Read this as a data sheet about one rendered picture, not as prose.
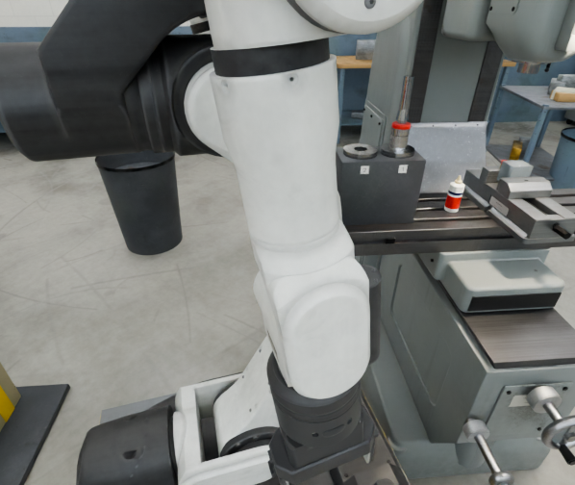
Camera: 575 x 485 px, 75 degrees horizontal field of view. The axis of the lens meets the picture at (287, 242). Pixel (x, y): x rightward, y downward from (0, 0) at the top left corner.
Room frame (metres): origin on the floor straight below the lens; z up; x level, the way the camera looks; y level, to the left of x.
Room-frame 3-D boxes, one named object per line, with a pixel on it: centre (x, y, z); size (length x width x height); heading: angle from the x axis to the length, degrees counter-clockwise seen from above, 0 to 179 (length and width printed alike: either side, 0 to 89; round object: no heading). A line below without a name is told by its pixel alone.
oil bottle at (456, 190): (1.00, -0.49, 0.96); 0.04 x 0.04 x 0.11
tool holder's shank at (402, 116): (0.97, -0.29, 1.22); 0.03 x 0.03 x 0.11
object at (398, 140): (0.97, -0.29, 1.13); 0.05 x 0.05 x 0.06
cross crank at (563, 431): (0.52, -0.64, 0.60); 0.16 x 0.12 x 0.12; 4
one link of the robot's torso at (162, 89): (0.45, 0.08, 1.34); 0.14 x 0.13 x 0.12; 16
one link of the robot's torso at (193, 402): (0.44, 0.12, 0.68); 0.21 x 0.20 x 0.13; 106
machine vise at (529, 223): (0.99, -0.66, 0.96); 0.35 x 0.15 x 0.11; 6
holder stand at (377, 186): (0.97, -0.24, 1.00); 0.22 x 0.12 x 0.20; 94
